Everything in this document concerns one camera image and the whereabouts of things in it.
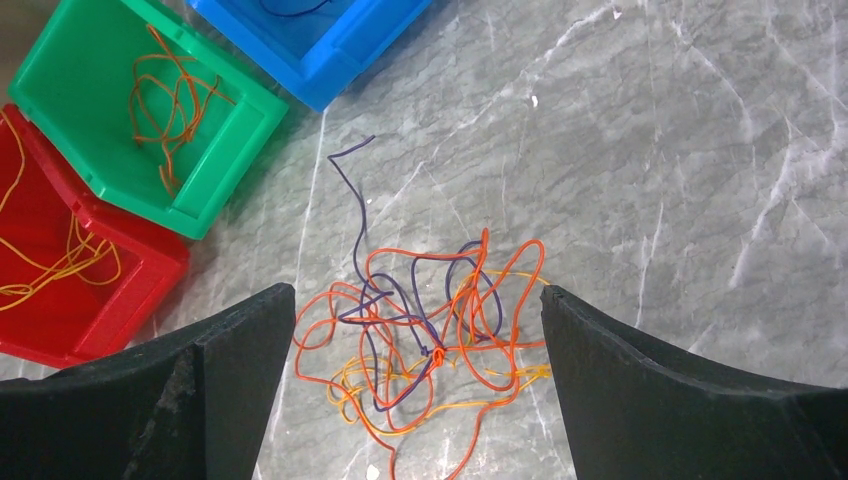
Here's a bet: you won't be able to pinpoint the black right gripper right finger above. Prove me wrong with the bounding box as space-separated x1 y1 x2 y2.
541 285 847 479

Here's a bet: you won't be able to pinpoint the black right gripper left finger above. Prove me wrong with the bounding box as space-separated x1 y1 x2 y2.
1 283 295 479

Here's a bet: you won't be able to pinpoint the yellow wires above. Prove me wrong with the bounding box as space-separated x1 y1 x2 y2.
0 109 123 314

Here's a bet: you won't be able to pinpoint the orange wire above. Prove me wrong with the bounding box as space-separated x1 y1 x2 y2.
291 228 548 480

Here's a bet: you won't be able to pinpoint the orange wires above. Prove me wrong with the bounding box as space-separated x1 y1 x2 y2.
127 25 237 197

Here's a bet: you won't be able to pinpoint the blue plastic bin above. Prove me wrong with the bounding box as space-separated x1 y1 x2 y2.
187 0 430 112

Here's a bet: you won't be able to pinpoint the purple wires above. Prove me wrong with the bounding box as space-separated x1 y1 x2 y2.
256 0 333 19

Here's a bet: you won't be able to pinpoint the red plastic bin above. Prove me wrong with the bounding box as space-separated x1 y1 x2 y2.
1 104 189 368

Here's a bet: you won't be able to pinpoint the green plastic bin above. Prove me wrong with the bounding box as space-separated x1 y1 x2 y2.
9 1 288 240

